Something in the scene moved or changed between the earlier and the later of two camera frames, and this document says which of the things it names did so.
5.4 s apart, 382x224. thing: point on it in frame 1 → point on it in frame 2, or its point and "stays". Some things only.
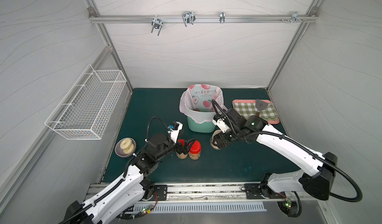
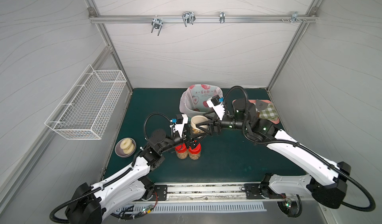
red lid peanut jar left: [181, 156] stays
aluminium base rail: [197, 192] stays
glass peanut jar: [211, 139] → [196, 132]
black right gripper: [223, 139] → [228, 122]
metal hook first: [157, 23] stays
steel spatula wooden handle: [260, 106] stays
